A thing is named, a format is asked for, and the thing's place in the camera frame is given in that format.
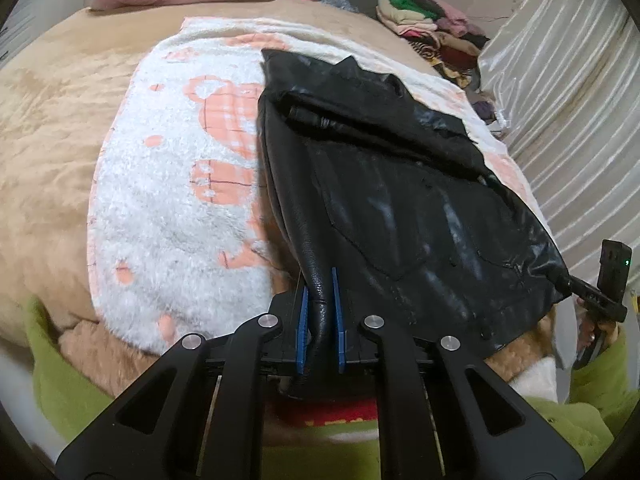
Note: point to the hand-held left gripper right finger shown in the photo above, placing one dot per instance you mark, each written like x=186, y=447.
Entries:
x=339, y=340

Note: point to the black leather jacket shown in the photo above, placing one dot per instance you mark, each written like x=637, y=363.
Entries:
x=400, y=200

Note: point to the tan plush bed sheet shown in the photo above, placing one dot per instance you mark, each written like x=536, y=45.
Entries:
x=55, y=135

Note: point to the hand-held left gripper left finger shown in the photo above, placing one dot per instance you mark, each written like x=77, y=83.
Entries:
x=302, y=335

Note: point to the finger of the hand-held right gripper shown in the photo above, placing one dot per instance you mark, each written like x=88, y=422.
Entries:
x=577, y=286

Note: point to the purple cloth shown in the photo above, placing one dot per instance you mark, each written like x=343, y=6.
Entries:
x=485, y=112

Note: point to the pile of folded clothes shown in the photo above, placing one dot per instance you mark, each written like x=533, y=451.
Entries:
x=425, y=25

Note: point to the green fleece clothing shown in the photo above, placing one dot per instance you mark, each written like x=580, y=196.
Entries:
x=65, y=385

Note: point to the person's right forearm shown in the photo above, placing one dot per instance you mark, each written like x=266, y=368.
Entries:
x=602, y=380

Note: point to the person's right hand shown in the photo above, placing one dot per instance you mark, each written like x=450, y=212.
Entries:
x=597, y=334

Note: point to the white satin curtain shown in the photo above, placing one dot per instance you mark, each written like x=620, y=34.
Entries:
x=565, y=85

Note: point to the blue-grey patterned cloth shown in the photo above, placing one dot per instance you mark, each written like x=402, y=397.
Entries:
x=337, y=2

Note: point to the red printed cloth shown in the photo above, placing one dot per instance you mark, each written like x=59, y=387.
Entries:
x=325, y=412

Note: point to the white and orange bear blanket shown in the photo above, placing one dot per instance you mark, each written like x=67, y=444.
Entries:
x=175, y=200

